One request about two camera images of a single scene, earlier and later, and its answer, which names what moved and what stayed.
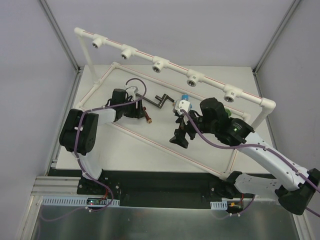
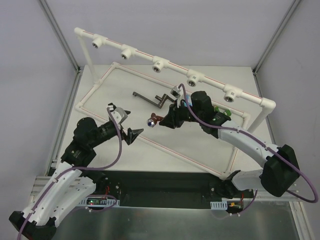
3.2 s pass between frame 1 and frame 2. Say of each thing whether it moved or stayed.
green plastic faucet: stayed
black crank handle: stayed
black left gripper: moved
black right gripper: moved
